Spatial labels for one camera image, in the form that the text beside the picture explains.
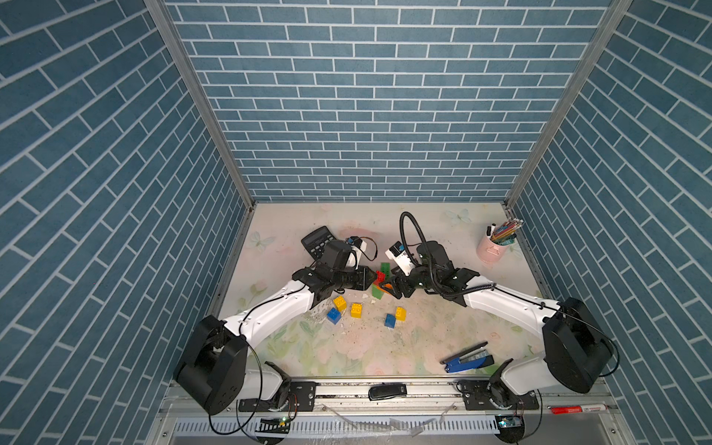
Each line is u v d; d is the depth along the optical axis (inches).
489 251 38.0
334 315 33.9
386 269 38.6
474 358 31.0
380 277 32.5
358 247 30.2
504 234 37.3
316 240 41.4
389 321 33.5
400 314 34.3
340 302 34.9
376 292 36.5
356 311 34.1
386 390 28.6
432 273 25.7
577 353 17.1
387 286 30.9
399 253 29.0
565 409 28.3
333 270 25.1
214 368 16.2
